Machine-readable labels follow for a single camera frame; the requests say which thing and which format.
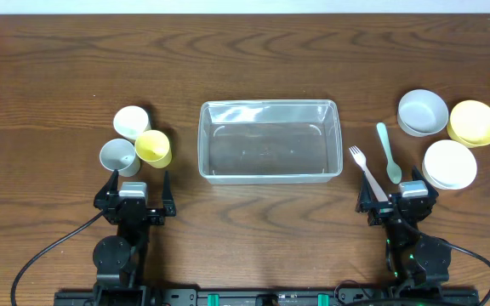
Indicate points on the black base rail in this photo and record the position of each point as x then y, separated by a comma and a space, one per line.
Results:
344, 295

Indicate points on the yellow plastic bowl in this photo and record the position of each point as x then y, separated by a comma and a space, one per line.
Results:
469, 123

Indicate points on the white plastic fork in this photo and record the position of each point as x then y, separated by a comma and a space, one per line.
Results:
361, 161

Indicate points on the yellow plastic cup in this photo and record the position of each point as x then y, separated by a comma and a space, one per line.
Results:
153, 147

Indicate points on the mint green plastic spoon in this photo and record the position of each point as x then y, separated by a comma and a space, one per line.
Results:
394, 172

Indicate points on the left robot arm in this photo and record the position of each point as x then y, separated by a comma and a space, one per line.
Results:
120, 258

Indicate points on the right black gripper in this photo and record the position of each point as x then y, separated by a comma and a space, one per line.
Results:
398, 211

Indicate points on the grey plastic bowl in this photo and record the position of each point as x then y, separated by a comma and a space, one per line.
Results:
422, 113

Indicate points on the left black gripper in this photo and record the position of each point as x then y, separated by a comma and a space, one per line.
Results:
133, 211

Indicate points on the clear plastic container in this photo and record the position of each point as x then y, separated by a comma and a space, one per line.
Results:
269, 141

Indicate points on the white plastic cup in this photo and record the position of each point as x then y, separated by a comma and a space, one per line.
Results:
131, 121

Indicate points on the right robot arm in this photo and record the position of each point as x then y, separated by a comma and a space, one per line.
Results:
420, 263

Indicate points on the white plastic bowl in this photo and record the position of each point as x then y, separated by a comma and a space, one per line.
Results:
449, 165

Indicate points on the grey plastic cup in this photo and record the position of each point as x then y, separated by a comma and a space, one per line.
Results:
119, 154

